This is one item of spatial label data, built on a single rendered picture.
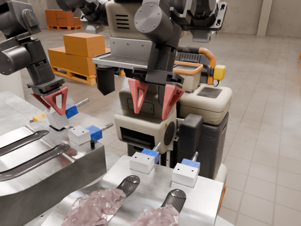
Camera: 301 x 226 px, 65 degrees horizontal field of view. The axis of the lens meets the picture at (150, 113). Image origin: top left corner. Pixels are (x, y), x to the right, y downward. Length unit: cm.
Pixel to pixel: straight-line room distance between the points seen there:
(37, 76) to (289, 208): 167
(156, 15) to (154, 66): 11
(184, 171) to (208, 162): 71
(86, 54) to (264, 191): 298
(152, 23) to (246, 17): 998
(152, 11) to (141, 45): 37
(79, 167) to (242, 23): 1005
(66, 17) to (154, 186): 1101
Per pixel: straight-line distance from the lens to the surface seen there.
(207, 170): 128
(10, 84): 312
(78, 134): 62
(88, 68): 382
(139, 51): 84
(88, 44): 376
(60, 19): 1168
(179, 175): 54
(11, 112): 113
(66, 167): 58
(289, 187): 204
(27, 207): 58
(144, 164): 56
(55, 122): 70
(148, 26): 46
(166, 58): 51
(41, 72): 67
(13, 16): 65
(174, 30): 52
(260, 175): 206
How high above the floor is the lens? 123
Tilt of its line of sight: 26 degrees down
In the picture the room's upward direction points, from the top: straight up
